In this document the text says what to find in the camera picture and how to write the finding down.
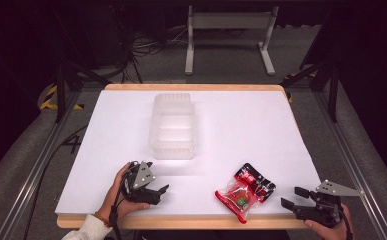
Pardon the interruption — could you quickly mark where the person's right hand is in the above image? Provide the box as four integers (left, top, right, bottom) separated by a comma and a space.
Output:
303, 203, 356, 240

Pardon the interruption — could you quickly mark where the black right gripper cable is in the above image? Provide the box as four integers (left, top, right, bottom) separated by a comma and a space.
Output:
338, 203, 355, 240

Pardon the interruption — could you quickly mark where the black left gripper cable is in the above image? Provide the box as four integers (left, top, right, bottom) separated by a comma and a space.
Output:
108, 173, 131, 240

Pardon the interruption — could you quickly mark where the aluminium floor rail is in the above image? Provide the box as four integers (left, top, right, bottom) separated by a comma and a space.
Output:
310, 89, 387, 240
0, 89, 84, 240

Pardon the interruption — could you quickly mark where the bundle of black floor cables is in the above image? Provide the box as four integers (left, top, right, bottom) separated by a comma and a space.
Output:
112, 19, 190, 85

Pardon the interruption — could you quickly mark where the white metal stand frame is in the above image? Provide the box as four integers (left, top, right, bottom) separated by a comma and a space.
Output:
184, 4, 280, 77

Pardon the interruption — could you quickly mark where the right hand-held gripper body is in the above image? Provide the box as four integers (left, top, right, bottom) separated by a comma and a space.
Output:
294, 179, 364, 229

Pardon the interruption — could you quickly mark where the translucent plastic container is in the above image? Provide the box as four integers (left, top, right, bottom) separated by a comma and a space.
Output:
148, 92, 198, 161

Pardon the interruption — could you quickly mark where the brown bracelet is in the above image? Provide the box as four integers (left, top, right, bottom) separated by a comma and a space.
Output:
93, 211, 111, 228

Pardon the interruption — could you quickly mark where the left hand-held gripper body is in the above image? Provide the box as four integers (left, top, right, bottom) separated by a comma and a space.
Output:
122, 160, 162, 205

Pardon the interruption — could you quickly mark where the person's left hand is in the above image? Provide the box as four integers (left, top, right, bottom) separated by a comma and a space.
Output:
97, 162, 151, 225

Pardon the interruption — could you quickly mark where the red snack packet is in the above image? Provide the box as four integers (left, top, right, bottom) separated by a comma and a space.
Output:
214, 162, 277, 225

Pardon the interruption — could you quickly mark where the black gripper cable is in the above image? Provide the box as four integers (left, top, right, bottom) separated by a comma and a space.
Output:
338, 203, 355, 240
108, 173, 131, 240

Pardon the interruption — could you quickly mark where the yellow black hazard tape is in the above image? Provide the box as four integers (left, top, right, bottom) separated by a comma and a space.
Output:
39, 84, 85, 111

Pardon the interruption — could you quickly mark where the white table cover sheet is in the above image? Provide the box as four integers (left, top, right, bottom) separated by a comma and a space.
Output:
54, 89, 322, 216

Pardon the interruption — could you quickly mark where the black metal stand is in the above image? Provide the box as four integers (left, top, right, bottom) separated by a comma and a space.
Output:
51, 49, 113, 124
280, 59, 341, 124

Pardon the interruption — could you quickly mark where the black floor cable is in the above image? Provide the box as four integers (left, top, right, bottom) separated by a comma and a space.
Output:
22, 124, 89, 240

